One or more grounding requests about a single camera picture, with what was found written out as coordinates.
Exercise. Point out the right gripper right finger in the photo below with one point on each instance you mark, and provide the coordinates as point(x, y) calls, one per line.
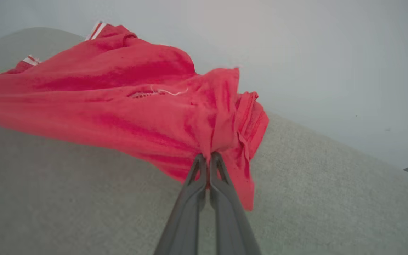
point(230, 219)

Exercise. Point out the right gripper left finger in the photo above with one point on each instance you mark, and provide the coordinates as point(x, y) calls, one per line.
point(186, 212)

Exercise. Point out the red basketball jersey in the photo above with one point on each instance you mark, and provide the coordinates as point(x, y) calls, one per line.
point(119, 113)

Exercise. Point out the grey fabric sofa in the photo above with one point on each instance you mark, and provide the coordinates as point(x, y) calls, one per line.
point(331, 205)

